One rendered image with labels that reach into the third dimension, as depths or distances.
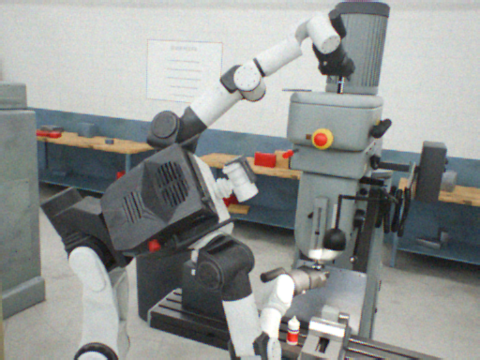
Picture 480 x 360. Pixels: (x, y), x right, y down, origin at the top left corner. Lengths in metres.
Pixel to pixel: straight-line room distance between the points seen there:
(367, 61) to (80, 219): 1.12
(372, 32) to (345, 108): 0.47
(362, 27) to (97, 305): 1.29
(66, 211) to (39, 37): 6.85
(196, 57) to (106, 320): 5.29
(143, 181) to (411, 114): 4.81
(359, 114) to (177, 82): 5.38
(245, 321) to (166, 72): 5.66
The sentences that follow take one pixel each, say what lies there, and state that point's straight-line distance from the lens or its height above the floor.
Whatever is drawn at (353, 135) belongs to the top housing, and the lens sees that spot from 1.35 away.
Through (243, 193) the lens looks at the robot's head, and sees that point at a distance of 1.30.
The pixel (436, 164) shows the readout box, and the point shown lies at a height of 1.66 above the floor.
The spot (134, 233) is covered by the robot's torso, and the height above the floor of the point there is 1.50.
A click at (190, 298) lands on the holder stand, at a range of 1.94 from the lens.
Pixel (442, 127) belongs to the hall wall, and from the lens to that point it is 5.77.
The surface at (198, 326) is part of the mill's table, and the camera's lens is 1.86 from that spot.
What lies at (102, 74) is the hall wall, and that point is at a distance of 7.32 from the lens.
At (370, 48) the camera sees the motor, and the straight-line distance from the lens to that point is 1.74.
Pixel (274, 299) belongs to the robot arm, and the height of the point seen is 1.24.
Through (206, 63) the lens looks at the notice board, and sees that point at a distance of 6.39.
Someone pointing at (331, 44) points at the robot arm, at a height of 2.03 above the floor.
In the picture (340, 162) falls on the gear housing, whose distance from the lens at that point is 1.46.
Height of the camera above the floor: 1.92
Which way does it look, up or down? 14 degrees down
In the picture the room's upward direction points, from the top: 4 degrees clockwise
